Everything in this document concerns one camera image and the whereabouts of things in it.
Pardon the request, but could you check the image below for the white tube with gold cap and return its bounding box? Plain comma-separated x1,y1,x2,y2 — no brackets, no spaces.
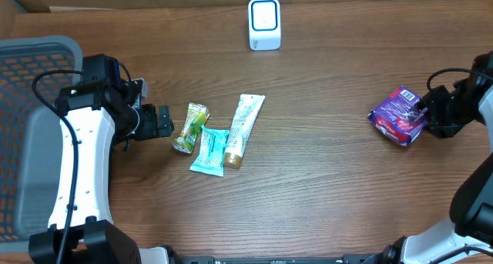
223,94,266,169

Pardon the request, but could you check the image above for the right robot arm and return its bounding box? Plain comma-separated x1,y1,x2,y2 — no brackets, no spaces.
364,53,492,264

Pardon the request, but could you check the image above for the white barcode scanner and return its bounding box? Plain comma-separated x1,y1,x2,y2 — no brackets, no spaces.
247,0,282,51

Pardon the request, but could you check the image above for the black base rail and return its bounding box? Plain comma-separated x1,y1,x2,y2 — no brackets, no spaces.
164,246,382,264

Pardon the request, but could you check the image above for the purple Carefree pad pack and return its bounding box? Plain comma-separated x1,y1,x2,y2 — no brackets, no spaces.
367,85,428,146

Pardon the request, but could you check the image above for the grey plastic mesh basket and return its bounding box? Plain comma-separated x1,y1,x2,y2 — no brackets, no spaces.
1,35,83,253

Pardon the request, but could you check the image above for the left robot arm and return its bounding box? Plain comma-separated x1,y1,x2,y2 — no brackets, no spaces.
29,54,174,263

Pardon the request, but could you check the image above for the teal wet wipes pack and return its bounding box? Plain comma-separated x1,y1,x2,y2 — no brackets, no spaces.
189,125,230,177

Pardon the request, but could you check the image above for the green yellow snack packet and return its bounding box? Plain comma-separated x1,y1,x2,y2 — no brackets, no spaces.
172,102,210,154

